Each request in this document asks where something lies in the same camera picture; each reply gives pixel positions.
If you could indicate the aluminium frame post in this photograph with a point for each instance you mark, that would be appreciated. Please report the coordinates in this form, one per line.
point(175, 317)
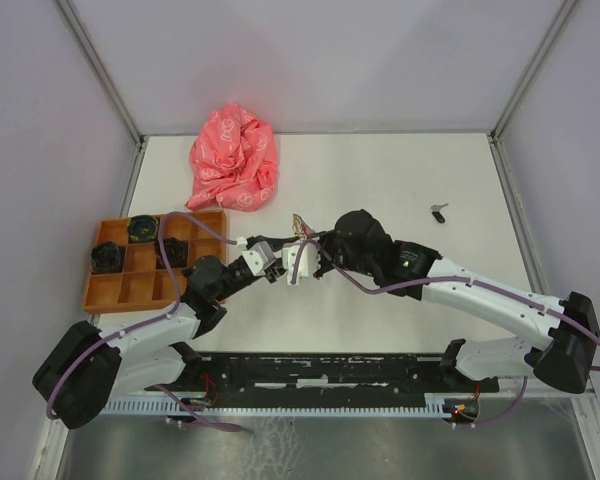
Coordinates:
point(76, 27)
point(534, 66)

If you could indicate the black rosette middle tray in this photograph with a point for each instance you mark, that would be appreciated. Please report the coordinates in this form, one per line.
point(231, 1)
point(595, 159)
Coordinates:
point(176, 252)

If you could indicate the black rosette top tray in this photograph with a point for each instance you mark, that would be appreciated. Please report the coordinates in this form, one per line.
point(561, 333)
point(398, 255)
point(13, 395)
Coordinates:
point(142, 229)

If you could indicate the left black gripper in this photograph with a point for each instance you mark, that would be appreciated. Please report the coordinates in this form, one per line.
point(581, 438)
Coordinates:
point(274, 243)

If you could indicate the right aluminium frame post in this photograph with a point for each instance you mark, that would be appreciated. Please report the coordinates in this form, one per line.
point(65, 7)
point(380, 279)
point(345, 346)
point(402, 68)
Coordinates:
point(534, 66)

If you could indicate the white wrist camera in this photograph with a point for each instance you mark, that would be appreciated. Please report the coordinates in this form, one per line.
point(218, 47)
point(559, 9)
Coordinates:
point(301, 260)
point(257, 254)

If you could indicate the black rosette left tray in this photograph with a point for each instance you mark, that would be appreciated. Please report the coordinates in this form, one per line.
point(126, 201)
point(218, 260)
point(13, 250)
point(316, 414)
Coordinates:
point(107, 258)

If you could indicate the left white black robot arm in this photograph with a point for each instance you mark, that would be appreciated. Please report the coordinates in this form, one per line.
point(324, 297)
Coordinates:
point(89, 367)

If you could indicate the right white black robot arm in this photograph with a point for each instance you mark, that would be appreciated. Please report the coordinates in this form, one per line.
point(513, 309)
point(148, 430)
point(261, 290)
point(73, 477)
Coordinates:
point(551, 339)

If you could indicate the black rosette tray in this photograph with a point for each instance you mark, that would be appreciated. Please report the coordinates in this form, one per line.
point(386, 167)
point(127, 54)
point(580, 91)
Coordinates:
point(107, 258)
point(142, 229)
point(176, 252)

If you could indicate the key with black fob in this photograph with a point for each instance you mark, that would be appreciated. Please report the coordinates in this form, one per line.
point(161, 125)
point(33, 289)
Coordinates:
point(436, 212)

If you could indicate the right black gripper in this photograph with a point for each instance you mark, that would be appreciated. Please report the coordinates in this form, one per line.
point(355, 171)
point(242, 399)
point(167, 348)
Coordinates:
point(324, 238)

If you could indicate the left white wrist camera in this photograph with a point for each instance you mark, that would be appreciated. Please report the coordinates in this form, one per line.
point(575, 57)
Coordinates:
point(257, 254)

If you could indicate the crumpled pink cloth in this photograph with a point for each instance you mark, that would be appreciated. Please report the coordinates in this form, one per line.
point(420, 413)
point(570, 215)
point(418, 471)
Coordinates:
point(234, 161)

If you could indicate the left aluminium frame post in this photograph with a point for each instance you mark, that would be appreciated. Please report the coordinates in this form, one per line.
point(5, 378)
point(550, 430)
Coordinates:
point(76, 27)

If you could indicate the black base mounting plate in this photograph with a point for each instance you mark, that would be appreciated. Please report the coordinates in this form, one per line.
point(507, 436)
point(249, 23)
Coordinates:
point(224, 373)

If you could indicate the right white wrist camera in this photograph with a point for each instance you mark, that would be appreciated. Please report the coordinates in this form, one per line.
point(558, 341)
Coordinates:
point(301, 260)

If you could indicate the keyring bunch with colourful tags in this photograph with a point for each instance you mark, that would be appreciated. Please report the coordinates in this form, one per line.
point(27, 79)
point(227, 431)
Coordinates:
point(300, 227)

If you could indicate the white slotted cable duct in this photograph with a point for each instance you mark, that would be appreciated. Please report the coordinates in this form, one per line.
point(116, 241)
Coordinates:
point(324, 403)

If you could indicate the wooden compartment tray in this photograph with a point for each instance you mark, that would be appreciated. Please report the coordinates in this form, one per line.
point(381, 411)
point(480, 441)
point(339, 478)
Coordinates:
point(140, 285)

